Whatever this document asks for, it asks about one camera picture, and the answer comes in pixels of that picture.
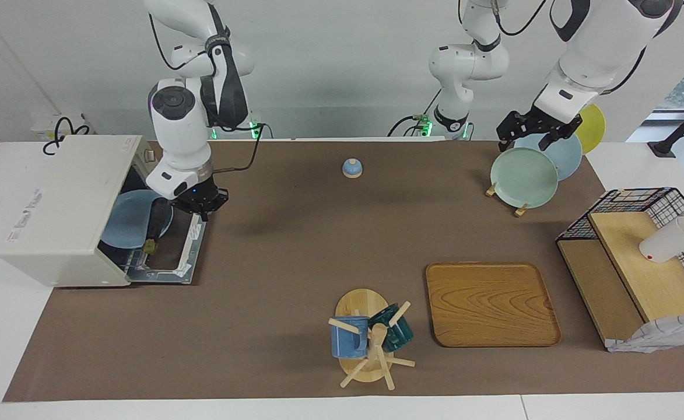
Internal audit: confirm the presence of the dark purple eggplant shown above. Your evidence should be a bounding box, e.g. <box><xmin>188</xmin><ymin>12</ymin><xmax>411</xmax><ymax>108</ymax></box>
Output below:
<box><xmin>145</xmin><ymin>197</ymin><xmax>171</xmax><ymax>255</ymax></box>

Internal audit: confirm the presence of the light blue serving plate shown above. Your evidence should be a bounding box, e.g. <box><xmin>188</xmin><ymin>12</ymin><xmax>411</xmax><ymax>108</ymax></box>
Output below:
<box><xmin>101</xmin><ymin>190</ymin><xmax>174</xmax><ymax>250</ymax></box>

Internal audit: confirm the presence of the glass oven door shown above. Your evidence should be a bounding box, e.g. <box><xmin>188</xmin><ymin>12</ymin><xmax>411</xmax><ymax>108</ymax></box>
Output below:
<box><xmin>125</xmin><ymin>211</ymin><xmax>208</xmax><ymax>286</ymax></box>

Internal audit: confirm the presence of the beige toaster oven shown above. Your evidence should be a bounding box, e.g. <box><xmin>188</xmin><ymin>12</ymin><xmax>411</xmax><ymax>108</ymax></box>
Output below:
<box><xmin>0</xmin><ymin>135</ymin><xmax>151</xmax><ymax>288</ymax></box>

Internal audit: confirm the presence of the light blue racked plate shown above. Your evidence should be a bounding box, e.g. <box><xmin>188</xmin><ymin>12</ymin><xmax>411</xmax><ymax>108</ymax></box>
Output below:
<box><xmin>514</xmin><ymin>131</ymin><xmax>584</xmax><ymax>182</ymax></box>

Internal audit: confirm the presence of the yellow plate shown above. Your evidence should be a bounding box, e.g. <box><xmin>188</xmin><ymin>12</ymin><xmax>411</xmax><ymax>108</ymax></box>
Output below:
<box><xmin>575</xmin><ymin>103</ymin><xmax>606</xmax><ymax>156</ymax></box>

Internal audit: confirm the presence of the pale green plate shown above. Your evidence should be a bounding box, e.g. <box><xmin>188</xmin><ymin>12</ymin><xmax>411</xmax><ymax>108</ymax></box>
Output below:
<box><xmin>490</xmin><ymin>147</ymin><xmax>560</xmax><ymax>210</ymax></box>

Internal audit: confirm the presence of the wooden plate rack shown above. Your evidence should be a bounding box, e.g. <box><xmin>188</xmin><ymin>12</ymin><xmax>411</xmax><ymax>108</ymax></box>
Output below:
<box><xmin>485</xmin><ymin>182</ymin><xmax>530</xmax><ymax>218</ymax></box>

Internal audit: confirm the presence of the brown table mat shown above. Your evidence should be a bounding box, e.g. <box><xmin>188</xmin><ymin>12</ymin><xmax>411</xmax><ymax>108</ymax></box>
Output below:
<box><xmin>2</xmin><ymin>140</ymin><xmax>684</xmax><ymax>403</ymax></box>

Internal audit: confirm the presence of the white power strip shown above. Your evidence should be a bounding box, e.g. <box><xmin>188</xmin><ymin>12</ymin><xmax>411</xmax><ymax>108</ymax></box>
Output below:
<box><xmin>31</xmin><ymin>114</ymin><xmax>89</xmax><ymax>141</ymax></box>

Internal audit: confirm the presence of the white paper cup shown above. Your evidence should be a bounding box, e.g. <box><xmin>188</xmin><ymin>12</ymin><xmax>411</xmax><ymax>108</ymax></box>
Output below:
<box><xmin>639</xmin><ymin>215</ymin><xmax>684</xmax><ymax>264</ymax></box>

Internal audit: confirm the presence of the two-tier wooden shelf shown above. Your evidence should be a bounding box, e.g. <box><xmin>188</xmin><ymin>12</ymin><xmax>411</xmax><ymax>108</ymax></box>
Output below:
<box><xmin>556</xmin><ymin>211</ymin><xmax>684</xmax><ymax>352</ymax></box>

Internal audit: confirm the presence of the rectangular wooden tray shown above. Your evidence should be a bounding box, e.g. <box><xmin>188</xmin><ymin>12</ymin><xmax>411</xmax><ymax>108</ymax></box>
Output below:
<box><xmin>425</xmin><ymin>262</ymin><xmax>563</xmax><ymax>349</ymax></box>

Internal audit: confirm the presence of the wooden mug tree stand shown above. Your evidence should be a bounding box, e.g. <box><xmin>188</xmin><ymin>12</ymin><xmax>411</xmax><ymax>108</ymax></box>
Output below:
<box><xmin>328</xmin><ymin>289</ymin><xmax>416</xmax><ymax>391</ymax></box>

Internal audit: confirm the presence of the blue mug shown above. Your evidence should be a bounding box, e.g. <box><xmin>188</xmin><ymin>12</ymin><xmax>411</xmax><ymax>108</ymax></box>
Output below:
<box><xmin>331</xmin><ymin>316</ymin><xmax>371</xmax><ymax>359</ymax></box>

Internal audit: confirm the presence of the grey white cloth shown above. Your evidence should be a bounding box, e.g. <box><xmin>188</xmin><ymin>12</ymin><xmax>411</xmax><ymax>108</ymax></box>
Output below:
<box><xmin>606</xmin><ymin>313</ymin><xmax>684</xmax><ymax>354</ymax></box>

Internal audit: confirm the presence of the dark green mug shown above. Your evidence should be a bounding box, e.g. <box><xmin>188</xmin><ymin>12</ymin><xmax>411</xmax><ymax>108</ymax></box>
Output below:
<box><xmin>369</xmin><ymin>303</ymin><xmax>415</xmax><ymax>353</ymax></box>

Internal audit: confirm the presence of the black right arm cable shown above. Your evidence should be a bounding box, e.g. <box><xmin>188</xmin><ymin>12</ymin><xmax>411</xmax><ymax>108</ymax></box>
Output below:
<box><xmin>148</xmin><ymin>10</ymin><xmax>268</xmax><ymax>176</ymax></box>

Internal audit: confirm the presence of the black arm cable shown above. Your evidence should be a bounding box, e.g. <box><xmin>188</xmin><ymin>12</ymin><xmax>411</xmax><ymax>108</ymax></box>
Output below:
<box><xmin>388</xmin><ymin>0</ymin><xmax>552</xmax><ymax>138</ymax></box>
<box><xmin>148</xmin><ymin>10</ymin><xmax>268</xmax><ymax>176</ymax></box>

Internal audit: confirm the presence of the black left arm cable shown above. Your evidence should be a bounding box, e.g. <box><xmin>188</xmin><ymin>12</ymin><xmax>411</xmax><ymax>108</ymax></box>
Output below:
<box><xmin>388</xmin><ymin>0</ymin><xmax>552</xmax><ymax>138</ymax></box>

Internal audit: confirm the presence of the black looped power cable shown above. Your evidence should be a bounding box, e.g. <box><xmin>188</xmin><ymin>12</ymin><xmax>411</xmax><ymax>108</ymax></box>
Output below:
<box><xmin>42</xmin><ymin>116</ymin><xmax>92</xmax><ymax>156</ymax></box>

